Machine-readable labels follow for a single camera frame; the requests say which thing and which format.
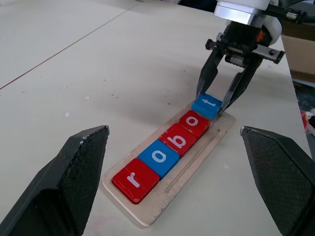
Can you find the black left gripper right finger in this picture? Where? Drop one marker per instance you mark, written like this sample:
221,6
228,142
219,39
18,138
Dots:
283,184

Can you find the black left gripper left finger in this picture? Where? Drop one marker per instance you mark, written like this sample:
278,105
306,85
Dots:
61,191

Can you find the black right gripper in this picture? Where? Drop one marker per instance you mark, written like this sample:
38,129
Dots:
241,39

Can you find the blue tile letter t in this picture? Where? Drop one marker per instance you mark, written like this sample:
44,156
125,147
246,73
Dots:
204,110

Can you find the red tile letter o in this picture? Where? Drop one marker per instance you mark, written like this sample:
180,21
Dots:
201,127

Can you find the red tile letter b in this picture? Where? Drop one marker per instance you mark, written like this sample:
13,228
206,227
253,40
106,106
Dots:
169,137

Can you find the red tile letter r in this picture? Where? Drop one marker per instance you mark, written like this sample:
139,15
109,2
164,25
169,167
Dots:
147,177

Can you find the light wooden letter tray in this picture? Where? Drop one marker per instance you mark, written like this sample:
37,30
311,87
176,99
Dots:
197,167

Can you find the blue tile letter o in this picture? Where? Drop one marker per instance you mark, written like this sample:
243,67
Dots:
147,155

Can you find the silver metal wrist plate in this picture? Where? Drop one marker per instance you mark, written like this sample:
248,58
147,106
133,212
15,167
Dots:
236,13

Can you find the red and white toy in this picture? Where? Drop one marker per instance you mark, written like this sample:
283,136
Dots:
305,118

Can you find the brown cardboard box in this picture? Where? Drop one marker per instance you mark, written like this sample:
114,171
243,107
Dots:
300,54

